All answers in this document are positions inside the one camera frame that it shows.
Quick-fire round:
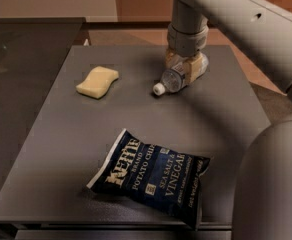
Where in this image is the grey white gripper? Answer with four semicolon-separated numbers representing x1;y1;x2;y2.
165;0;209;84

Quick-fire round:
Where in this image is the clear blue-label plastic bottle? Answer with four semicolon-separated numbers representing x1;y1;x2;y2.
152;52;210;97

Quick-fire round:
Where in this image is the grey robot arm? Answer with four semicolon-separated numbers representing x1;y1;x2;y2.
169;0;292;240

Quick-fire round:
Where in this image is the yellow sponge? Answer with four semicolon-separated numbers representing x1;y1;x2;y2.
76;66;119;99

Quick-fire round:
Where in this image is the blue Kettle chips bag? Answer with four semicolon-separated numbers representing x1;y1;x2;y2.
87;130;210;229

